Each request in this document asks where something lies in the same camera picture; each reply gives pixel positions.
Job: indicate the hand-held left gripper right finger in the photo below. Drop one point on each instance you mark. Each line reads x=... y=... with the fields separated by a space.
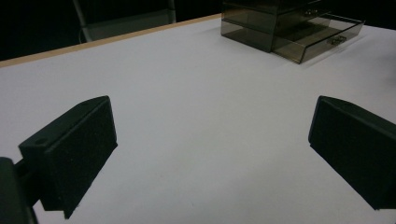
x=355 y=146

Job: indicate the smoky transparent drawer cabinet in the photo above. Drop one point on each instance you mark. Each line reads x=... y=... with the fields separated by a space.
x=249 y=28

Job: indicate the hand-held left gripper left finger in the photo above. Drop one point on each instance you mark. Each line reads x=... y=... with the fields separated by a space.
x=74 y=146

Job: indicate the smoky transparent open drawer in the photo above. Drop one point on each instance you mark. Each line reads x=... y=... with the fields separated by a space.
x=317 y=39

